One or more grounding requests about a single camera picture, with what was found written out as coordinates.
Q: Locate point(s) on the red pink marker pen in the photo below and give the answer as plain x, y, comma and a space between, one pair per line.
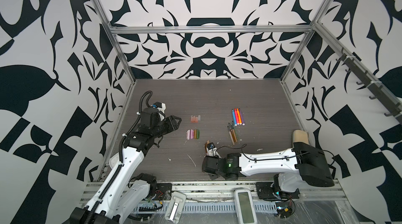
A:
236, 112

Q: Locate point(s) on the light pink marker pen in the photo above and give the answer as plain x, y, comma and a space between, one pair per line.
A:
230, 136

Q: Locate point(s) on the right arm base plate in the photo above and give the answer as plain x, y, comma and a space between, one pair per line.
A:
270, 191

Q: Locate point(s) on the small green led circuit board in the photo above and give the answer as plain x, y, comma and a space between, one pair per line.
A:
285, 209

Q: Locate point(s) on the beige whiteboard eraser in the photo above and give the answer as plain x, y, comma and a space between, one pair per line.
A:
300, 136

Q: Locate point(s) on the blue marker pen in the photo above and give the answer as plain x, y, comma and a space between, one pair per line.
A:
234, 115

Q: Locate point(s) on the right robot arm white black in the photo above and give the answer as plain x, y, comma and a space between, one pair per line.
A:
293, 168

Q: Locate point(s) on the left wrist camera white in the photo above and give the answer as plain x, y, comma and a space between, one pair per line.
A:
160, 106

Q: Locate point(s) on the white handheld display device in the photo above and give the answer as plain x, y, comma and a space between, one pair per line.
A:
244, 206

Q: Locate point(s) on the aluminium frame front rail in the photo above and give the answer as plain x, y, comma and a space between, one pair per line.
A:
222, 191

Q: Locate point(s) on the purple marker pen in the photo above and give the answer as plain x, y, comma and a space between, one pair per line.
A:
242, 116

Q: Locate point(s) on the white grey remote device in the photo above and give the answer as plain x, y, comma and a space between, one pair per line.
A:
176, 205

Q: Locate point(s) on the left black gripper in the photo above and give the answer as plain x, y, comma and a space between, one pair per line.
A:
170, 123

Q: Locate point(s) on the orange marker pen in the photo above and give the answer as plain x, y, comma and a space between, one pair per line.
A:
240, 121

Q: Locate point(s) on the green marker pen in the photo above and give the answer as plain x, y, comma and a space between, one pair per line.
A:
235, 132

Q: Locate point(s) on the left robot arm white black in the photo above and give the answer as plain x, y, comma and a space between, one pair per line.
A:
113, 203

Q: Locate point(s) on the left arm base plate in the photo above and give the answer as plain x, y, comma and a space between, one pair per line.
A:
160, 192

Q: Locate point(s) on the black coat hook rail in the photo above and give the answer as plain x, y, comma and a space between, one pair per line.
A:
367, 80

